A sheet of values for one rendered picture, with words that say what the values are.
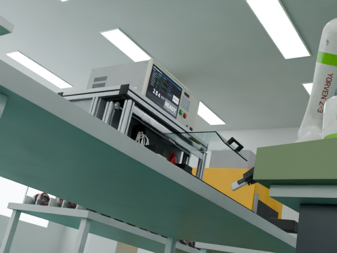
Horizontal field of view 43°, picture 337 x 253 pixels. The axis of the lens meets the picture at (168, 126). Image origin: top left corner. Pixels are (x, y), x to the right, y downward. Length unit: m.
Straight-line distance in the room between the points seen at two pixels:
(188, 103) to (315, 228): 1.04
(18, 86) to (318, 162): 0.83
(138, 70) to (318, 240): 1.09
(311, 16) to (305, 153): 3.69
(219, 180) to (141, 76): 3.90
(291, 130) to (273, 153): 6.34
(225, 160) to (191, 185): 4.63
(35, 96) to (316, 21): 4.27
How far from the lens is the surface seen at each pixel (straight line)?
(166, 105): 2.02
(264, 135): 7.86
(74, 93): 1.99
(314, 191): 1.34
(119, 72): 2.07
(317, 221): 1.39
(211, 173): 5.82
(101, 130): 1.12
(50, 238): 9.82
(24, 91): 0.97
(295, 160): 1.34
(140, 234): 3.46
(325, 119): 1.55
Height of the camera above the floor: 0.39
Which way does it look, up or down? 20 degrees up
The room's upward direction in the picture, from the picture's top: 12 degrees clockwise
